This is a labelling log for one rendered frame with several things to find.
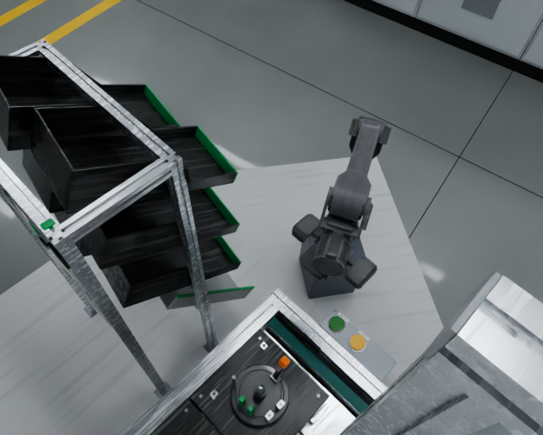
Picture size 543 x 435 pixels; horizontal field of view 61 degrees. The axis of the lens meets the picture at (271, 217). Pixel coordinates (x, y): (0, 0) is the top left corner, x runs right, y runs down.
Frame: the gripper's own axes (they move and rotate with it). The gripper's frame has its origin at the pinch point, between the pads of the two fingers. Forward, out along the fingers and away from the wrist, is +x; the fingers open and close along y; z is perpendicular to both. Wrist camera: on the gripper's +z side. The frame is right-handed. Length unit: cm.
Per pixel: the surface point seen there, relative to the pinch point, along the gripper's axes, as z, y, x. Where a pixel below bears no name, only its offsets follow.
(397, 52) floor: -233, -109, 121
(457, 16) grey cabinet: -266, -89, 97
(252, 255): -4.5, -28.1, 39.1
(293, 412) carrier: 22.1, 13.2, 28.8
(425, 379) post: 37, 23, -69
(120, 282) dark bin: 36.0, -22.0, -8.7
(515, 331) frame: 36, 24, -72
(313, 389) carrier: 14.9, 13.1, 28.7
